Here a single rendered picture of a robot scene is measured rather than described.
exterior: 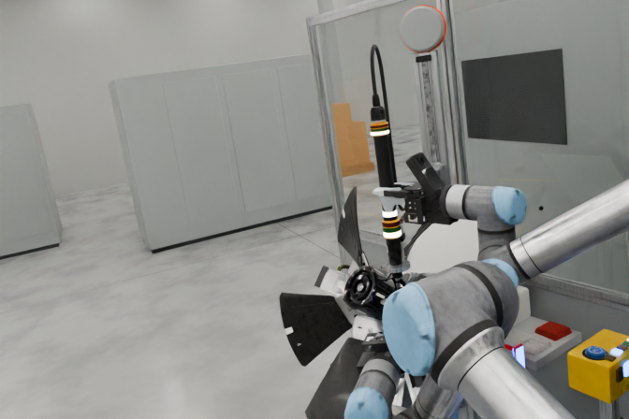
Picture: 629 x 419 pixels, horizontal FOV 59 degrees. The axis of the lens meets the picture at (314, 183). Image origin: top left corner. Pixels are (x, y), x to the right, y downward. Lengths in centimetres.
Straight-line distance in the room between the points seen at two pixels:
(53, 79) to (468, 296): 1267
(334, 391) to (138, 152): 538
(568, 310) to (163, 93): 536
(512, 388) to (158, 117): 608
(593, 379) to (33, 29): 1270
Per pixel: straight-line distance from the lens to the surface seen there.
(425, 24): 199
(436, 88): 199
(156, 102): 660
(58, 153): 1324
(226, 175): 679
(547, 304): 209
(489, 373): 76
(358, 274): 150
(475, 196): 118
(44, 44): 1328
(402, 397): 155
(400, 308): 78
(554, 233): 106
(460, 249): 169
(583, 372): 145
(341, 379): 147
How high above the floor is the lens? 178
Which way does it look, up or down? 11 degrees down
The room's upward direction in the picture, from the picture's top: 8 degrees counter-clockwise
